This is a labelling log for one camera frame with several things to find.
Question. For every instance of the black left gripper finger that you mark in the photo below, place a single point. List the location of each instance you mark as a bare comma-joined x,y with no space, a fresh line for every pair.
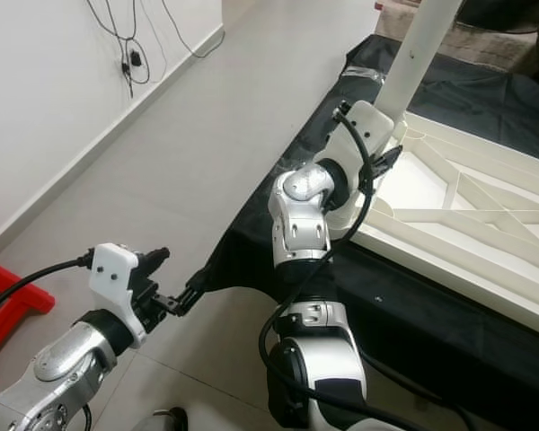
190,298
155,257

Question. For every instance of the white plastic table leg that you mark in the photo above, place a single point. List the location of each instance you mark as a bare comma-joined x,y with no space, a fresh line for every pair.
422,54

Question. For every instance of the white plastic table top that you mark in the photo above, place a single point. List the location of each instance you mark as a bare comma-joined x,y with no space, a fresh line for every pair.
485,260

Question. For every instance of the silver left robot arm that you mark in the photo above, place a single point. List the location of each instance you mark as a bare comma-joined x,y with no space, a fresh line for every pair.
63,368

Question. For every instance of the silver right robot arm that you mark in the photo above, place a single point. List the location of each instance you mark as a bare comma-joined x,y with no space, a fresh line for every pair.
296,224

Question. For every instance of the clear tape patch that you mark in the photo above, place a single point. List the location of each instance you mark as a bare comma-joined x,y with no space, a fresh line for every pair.
366,73

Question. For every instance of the black left robot foot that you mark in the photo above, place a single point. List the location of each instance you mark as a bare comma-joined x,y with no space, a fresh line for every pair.
166,420

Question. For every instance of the red plastic stool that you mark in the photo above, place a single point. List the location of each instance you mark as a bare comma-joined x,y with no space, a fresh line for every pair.
18,301

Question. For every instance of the grey stone ledge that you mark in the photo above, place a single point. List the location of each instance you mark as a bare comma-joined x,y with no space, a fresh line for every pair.
485,45

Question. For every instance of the black tablecloth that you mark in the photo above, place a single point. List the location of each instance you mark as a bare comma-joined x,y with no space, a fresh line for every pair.
440,332

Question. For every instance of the black charger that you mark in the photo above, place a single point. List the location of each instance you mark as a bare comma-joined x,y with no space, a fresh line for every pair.
136,58

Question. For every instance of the dark bag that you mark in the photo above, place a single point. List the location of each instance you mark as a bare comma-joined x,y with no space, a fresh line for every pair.
503,11

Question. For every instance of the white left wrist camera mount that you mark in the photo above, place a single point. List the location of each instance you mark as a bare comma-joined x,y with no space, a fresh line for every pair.
112,274

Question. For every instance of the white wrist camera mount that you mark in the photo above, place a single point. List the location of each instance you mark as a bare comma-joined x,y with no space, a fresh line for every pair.
112,274
364,130

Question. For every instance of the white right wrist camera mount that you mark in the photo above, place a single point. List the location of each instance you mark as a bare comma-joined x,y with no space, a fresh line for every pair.
364,130

